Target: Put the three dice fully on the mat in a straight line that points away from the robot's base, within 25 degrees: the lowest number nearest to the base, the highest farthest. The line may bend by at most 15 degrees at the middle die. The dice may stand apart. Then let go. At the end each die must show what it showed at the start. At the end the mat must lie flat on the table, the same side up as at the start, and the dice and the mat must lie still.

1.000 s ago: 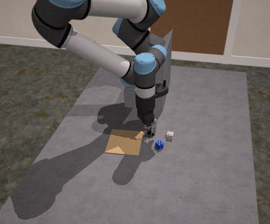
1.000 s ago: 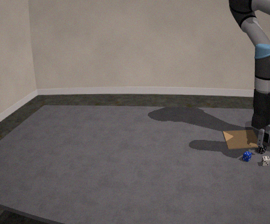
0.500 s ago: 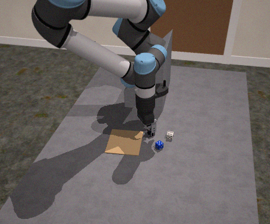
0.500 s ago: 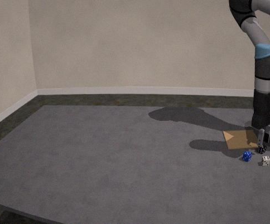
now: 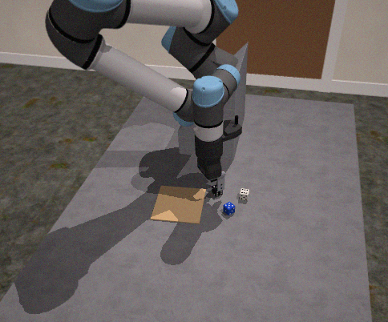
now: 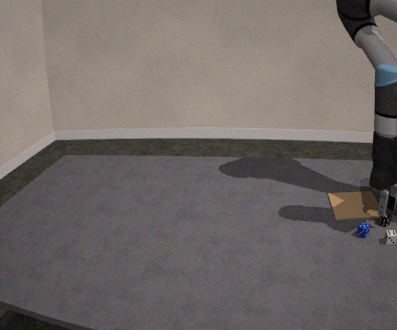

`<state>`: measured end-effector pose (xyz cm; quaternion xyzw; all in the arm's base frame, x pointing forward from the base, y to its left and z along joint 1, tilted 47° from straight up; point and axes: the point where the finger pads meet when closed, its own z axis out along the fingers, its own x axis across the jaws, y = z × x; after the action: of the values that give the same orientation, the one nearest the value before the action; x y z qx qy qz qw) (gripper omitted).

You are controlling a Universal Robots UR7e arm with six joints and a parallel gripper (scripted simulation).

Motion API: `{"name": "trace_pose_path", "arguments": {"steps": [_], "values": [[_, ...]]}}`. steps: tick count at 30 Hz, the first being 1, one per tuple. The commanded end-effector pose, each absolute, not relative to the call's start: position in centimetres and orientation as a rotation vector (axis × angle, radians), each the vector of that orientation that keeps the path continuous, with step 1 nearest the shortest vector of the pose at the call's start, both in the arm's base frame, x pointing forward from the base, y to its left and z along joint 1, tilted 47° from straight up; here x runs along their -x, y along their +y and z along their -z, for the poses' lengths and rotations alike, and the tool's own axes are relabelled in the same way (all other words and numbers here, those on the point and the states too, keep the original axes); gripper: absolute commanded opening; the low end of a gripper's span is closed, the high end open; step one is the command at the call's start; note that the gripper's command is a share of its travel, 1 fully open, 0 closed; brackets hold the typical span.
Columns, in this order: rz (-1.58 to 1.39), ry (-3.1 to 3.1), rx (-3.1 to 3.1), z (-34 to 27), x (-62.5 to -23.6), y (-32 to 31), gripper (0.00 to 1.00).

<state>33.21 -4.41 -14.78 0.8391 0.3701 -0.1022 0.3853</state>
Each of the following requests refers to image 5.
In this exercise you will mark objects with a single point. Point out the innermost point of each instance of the blue die with white pips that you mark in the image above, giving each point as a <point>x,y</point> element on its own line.
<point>229,208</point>

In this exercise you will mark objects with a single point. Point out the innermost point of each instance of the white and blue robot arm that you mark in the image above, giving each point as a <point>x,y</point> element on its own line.
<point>213,68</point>

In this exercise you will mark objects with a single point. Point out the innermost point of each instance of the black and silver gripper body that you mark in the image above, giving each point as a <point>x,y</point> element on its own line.
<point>209,145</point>

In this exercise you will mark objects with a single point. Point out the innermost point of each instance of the tan flat mat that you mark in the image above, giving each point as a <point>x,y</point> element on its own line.
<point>179,204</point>

